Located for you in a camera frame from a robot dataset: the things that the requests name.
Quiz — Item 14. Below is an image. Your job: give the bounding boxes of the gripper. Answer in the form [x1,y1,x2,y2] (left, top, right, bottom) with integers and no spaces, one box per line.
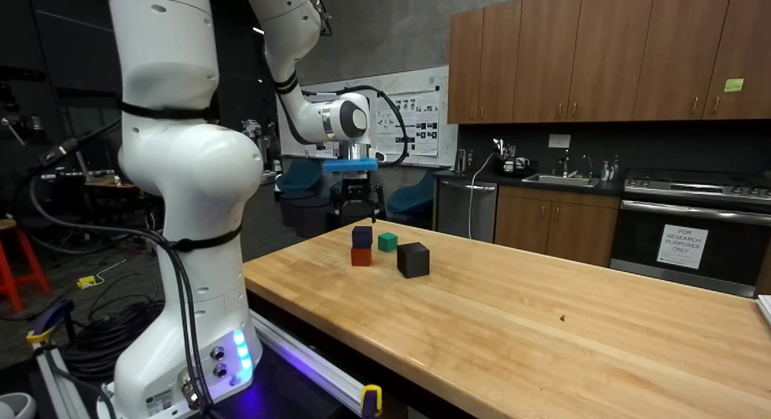
[329,171,387,225]

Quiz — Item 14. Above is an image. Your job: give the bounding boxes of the black block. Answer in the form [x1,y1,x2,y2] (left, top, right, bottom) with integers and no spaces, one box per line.
[396,241,431,279]

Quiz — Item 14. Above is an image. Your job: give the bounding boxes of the row of dark ottomans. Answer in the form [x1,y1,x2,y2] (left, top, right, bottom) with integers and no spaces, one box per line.
[278,190,339,240]

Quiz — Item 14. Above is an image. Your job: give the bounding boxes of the blue armchair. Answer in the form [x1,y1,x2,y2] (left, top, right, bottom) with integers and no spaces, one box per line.
[385,171,437,222]
[276,159,324,195]

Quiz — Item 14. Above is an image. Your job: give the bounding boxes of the steel dishwasher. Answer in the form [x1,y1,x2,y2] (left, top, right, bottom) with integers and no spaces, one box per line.
[434,178,499,243]

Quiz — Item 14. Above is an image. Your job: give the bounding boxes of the paper poster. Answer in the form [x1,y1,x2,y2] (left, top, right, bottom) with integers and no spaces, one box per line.
[374,92,441,158]

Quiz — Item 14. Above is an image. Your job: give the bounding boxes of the whiteboard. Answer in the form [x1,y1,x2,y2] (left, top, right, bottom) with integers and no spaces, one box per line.
[277,66,451,169]

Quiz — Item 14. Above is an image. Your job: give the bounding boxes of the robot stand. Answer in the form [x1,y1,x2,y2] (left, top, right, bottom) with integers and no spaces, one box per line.
[24,309,384,419]

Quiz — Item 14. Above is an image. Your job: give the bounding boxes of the yellow and blue clamp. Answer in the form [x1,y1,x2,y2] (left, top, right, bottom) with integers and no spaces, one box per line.
[360,383,384,419]
[25,298,76,349]

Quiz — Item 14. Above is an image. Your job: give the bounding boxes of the steel sink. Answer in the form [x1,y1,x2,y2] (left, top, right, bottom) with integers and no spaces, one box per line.
[522,173,601,188]

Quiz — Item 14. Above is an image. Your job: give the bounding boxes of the wooden base cabinet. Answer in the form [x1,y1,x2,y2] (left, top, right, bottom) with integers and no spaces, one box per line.
[494,185,622,268]

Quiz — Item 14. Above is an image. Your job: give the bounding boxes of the black and steel oven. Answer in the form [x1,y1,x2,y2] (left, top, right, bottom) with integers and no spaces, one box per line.
[610,168,771,299]

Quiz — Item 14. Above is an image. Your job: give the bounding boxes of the red stool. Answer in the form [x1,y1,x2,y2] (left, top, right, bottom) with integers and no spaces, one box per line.
[0,219,52,313]

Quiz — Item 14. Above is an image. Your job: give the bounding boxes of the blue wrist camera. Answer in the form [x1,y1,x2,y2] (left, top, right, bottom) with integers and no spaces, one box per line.
[322,158,379,173]

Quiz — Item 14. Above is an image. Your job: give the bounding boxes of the white cable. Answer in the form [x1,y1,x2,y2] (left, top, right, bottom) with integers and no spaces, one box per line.
[467,149,503,241]

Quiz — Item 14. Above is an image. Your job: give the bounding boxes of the coil of black cable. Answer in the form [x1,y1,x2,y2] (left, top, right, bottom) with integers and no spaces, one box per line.
[62,290,166,380]

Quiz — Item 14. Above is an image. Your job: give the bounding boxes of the wooden wall cabinets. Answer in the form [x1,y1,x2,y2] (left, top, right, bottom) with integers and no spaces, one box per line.
[447,0,771,125]

